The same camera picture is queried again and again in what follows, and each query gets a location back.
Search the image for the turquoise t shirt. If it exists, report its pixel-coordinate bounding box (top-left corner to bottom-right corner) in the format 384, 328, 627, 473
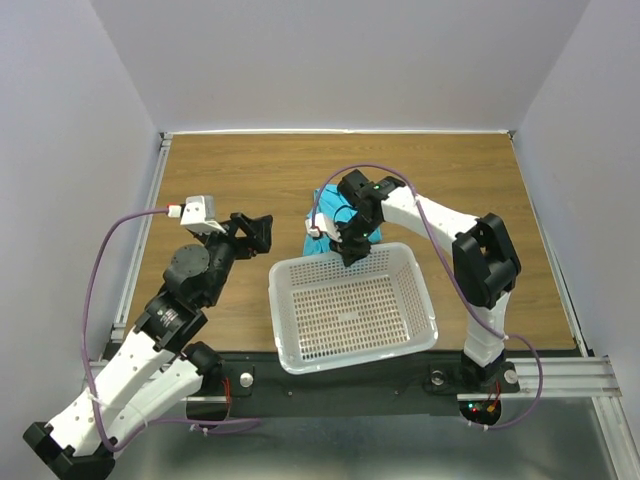
302, 181, 382, 256

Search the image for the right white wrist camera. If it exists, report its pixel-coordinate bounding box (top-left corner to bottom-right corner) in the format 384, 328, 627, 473
305, 213, 342, 243

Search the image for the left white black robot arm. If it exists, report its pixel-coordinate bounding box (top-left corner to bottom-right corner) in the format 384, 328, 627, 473
23, 203, 273, 479

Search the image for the white plastic basket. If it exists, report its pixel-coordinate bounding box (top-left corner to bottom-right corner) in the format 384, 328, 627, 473
268, 242, 439, 375

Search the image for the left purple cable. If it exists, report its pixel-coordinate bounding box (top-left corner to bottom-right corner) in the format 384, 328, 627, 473
80, 207, 262, 454

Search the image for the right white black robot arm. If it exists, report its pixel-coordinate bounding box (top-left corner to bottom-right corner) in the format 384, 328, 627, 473
330, 169, 521, 387

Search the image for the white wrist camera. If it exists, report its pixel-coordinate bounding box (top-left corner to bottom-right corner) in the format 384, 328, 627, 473
305, 213, 342, 243
167, 195, 225, 235

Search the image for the aluminium frame rail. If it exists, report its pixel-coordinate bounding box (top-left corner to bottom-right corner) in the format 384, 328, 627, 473
57, 132, 174, 480

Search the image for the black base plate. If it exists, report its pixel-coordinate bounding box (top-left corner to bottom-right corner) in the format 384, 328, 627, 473
186, 351, 520, 420

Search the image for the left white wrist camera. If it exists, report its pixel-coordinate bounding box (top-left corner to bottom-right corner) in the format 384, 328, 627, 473
167, 195, 225, 235

